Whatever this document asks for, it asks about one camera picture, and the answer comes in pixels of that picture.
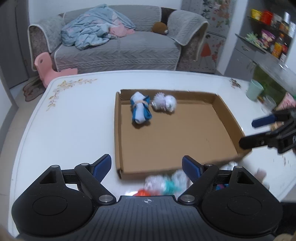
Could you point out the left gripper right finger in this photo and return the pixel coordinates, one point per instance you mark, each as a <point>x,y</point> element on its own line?
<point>202,178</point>

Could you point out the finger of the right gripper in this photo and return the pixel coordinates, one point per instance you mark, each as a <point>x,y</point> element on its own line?
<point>276,116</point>
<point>259,140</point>

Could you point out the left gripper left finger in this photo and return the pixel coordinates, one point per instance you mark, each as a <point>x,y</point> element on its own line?
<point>90,177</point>

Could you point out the bubble wrap teal tie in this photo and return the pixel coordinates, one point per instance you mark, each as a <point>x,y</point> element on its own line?
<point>174,184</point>

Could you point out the blue white sock bundle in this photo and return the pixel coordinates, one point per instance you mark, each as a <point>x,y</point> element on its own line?
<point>140,108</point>

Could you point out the white bubble wrap purple tie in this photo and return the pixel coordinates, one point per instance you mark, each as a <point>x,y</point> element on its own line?
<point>162,102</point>

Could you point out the blue knit pink band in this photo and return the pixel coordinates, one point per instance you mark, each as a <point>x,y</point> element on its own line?
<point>221,186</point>

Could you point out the pale pink cloth bundle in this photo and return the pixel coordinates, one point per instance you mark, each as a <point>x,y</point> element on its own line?
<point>260,175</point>

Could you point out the clear glass cup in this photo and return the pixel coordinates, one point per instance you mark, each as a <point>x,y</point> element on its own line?
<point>268,104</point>

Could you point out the mint green plastic cup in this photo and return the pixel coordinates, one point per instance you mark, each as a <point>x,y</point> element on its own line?
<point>254,90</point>

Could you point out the seed shells pile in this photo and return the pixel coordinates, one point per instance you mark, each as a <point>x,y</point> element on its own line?
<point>234,83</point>

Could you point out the shallow cardboard box tray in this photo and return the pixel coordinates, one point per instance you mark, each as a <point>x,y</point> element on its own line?
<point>202,127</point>

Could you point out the grey cabinet with shelves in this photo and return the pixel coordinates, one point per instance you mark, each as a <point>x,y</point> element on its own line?
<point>253,58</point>

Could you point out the small floor rug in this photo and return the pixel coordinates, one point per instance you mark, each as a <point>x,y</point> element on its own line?
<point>33,89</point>

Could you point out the pink plastic child chair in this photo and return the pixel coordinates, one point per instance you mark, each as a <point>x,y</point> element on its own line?
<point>44,66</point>

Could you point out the fridge with flower stickers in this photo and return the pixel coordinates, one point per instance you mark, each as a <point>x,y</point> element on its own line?
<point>221,16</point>

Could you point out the grey quilted sofa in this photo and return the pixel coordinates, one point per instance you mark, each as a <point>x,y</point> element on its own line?
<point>143,50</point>

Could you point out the brown plush toy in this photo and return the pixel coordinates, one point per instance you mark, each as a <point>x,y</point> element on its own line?
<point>160,28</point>

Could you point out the pink garment on sofa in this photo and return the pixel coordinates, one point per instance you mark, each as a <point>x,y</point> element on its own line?
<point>117,29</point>

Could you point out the light blue blanket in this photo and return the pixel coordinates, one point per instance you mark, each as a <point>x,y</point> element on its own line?
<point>91,28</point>

